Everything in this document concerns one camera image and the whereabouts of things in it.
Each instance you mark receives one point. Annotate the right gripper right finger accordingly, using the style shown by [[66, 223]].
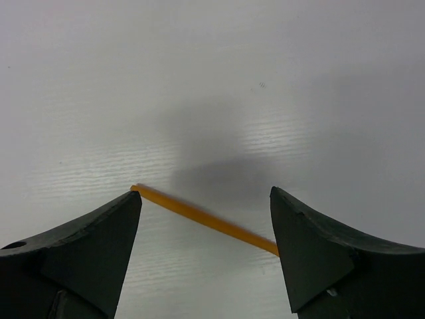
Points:
[[332, 270]]

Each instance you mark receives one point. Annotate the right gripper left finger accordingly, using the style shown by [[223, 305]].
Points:
[[75, 270]]

